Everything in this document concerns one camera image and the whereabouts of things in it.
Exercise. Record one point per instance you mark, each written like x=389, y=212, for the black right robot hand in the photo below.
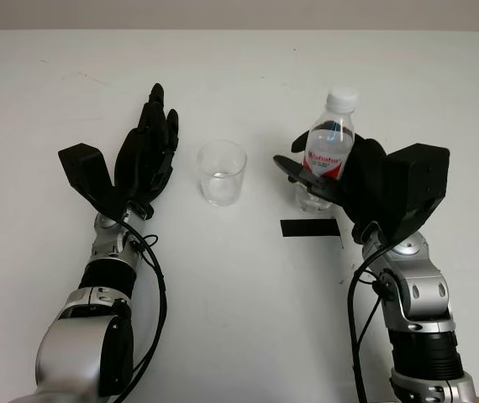
x=365, y=184

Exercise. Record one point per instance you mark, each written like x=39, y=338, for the black tape strip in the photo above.
x=308, y=228

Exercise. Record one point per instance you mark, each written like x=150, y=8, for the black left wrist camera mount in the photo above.
x=86, y=165

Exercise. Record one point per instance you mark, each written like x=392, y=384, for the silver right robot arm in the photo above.
x=424, y=294

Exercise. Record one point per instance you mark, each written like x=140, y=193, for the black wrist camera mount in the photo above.
x=420, y=184
x=86, y=165

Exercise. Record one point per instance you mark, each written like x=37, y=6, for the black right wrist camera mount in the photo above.
x=420, y=184

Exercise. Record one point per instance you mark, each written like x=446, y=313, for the clear water bottle red label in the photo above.
x=332, y=138

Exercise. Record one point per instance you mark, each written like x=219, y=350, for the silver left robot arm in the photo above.
x=71, y=336

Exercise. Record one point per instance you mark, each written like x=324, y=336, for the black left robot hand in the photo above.
x=143, y=155

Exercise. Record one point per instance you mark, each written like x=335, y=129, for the clear plastic cup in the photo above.
x=221, y=178

